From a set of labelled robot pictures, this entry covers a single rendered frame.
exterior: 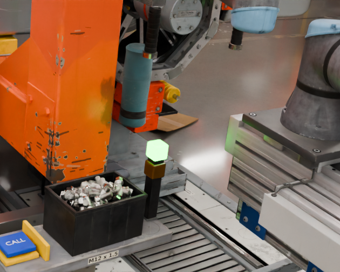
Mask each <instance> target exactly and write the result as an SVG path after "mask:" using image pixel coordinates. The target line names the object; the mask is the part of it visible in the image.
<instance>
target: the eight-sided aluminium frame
mask: <svg viewBox="0 0 340 272"><path fill-rule="evenodd" d="M221 3H222V2H221V1H220V0H202V17H201V20H200V23H199V24H198V26H197V27H196V28H195V29H194V30H193V31H192V32H191V33H190V34H189V35H188V36H187V37H186V39H185V40H184V41H183V42H182V43H181V44H180V45H179V46H178V47H177V49H176V50H175V51H174V52H173V53H172V54H171V55H170V56H169V57H168V59H167V60H166V61H165V62H164V63H159V64H152V75H151V81H158V80H166V79H169V80H171V79H175V78H177V77H178V76H179V75H180V74H182V71H183V70H184V69H185V68H186V67H187V65H188V64H189V63H190V62H191V61H192V60H193V59H194V57H195V56H196V55H197V54H198V53H199V52H200V51H201V50H202V48H203V47H204V46H205V45H206V44H207V43H208V42H209V41H210V39H211V38H213V37H214V35H215V34H216V33H217V28H218V26H219V17H220V10H221ZM123 70H124V67H122V66H121V65H120V64H119V62H118V61H117V69H116V76H115V80H116V81H117V82H119V83H120V84H122V83H123Z"/></svg>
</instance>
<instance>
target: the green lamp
mask: <svg viewBox="0 0 340 272"><path fill-rule="evenodd" d="M167 153H168V145H167V144H166V143H165V142H163V141H162V140H160V139H158V140H153V141H149V142H148V143H147V150H146V155H147V156H148V157H149V158H150V159H152V160H153V161H159V160H165V159H167Z"/></svg>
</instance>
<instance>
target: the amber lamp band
mask: <svg viewBox="0 0 340 272"><path fill-rule="evenodd" d="M165 169H166V163H161V164H157V165H154V164H152V163H151V162H150V161H148V159H147V160H146V161H145V168H144V174H146V175H147V176H148V177H149V178H151V179H152V180H154V179H158V178H163V177H164V176H165Z"/></svg>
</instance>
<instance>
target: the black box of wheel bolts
mask: <svg viewBox="0 0 340 272"><path fill-rule="evenodd" d="M44 190H45V199H44V217H43V229H44V230H45V231H46V232H47V233H48V234H49V235H50V236H51V237H52V238H53V239H55V240H56V241H57V242H58V243H59V244H60V245H61V246H62V247H63V248H64V249H65V250H66V251H67V252H68V253H69V254H70V255H71V256H72V257H73V256H76V255H80V254H83V253H87V252H89V251H92V250H96V249H99V248H102V247H106V246H109V245H112V244H115V243H118V242H121V241H125V240H128V239H131V238H134V237H137V236H140V235H142V226H143V221H144V212H145V204H146V198H147V196H148V195H147V193H145V192H144V191H143V190H141V189H140V188H139V187H137V186H136V185H135V184H133V183H132V182H130V181H129V180H128V179H126V178H125V177H124V176H122V175H121V174H120V173H118V172H117V171H116V170H112V171H108V172H103V173H99V174H95V175H90V176H85V177H82V178H77V179H73V180H69V181H64V182H60V183H55V184H52V185H47V186H44Z"/></svg>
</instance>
